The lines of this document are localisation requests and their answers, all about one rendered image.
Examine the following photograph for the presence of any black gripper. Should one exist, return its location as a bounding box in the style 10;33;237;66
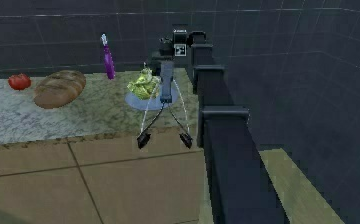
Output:
136;35;194;150

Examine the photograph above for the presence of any blue round dish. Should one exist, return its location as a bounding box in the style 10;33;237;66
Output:
124;85;181;111

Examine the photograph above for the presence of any green lettuce head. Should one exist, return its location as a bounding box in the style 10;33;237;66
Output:
126;67;162;101

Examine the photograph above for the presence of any tan marble-topped kitchen counter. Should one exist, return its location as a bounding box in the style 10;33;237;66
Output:
0;67;214;224

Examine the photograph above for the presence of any purple bottle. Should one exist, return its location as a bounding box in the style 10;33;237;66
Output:
99;32;117;81

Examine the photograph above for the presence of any brown bread loaf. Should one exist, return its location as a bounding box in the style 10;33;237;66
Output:
32;69;88;110

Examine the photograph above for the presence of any red tomato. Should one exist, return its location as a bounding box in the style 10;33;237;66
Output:
7;72;33;91

